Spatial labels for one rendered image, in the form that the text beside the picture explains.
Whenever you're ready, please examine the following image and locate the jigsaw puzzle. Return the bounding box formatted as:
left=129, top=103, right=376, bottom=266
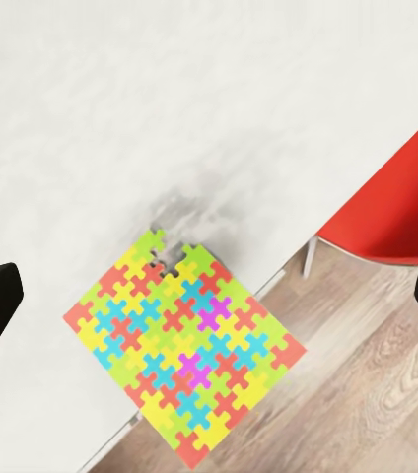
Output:
left=62, top=230, right=307, bottom=470

